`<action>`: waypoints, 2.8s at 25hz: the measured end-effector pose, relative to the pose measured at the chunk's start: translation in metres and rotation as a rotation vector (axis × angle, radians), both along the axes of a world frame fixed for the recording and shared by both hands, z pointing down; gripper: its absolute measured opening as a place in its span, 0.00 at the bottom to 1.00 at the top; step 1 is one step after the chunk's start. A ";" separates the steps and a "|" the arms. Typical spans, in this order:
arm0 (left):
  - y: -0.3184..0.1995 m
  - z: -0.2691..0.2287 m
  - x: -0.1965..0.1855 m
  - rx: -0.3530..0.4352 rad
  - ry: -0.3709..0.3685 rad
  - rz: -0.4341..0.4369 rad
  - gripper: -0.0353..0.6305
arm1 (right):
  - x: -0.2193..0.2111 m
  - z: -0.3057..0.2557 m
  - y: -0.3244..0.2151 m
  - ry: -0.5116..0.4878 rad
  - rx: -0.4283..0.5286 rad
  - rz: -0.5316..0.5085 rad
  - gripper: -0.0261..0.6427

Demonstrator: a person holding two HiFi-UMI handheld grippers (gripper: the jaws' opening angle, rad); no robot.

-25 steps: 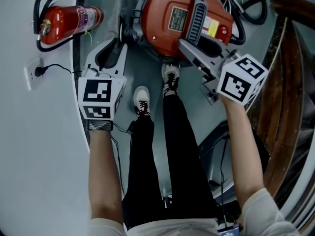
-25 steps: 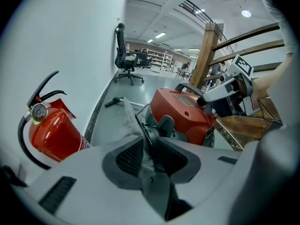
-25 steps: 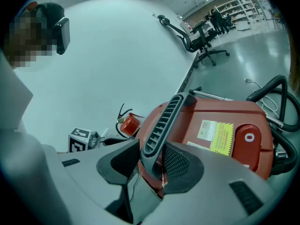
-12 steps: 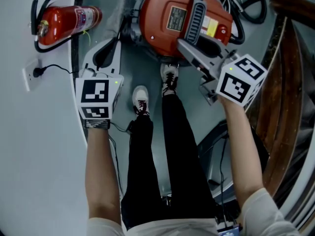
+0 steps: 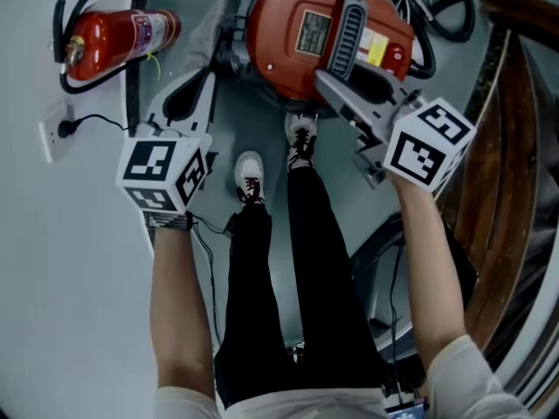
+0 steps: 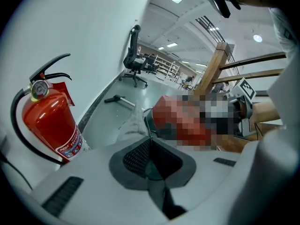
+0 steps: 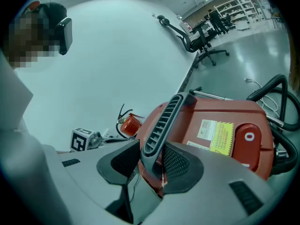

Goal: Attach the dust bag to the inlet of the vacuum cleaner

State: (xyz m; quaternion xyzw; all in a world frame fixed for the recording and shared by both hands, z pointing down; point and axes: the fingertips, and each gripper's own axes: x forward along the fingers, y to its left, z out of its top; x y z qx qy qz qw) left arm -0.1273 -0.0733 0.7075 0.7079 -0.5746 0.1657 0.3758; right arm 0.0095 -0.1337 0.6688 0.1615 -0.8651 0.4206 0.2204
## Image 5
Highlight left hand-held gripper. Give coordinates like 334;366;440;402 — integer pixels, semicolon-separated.
114;68;217;215

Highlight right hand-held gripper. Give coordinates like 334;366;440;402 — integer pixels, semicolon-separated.
314;60;478;195

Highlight red vacuum cleaner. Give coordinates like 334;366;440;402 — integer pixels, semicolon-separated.
245;0;417;105

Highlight person's left forearm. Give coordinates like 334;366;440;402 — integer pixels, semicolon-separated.
148;229;217;402

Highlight person's right forearm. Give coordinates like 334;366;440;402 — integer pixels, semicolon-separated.
385;170;469;371

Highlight person's right white shoe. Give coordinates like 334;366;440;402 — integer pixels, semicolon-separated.
284;112;319;172

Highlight person's white shoe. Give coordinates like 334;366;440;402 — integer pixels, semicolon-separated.
284;112;319;172
233;150;267;207

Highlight person's left white shoe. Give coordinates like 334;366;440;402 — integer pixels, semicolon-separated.
233;150;267;207

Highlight red fire extinguisher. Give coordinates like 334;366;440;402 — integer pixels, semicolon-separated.
52;0;183;96

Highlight black floor equipment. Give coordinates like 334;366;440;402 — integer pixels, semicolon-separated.
349;213;480;362

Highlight person's black trousers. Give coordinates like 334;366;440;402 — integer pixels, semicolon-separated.
213;163;388;410

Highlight black waist device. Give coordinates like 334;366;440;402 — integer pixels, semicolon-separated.
383;396;429;419

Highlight person's white shirt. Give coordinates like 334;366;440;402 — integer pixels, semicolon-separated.
152;333;532;419

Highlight black vacuum hose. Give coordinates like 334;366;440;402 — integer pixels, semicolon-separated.
374;0;478;80

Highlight striped wrist strap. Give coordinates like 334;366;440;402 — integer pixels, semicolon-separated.
142;210;195;233

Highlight black wall plug cable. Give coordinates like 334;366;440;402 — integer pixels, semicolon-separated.
57;113;137;140

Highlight white wall socket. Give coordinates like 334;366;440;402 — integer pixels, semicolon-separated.
38;102;77;164

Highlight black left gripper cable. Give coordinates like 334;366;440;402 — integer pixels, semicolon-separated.
189;213;239;349

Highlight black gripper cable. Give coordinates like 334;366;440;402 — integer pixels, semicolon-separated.
189;213;239;349
387;242;408;403

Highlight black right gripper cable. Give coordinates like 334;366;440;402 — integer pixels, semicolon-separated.
387;242;408;403

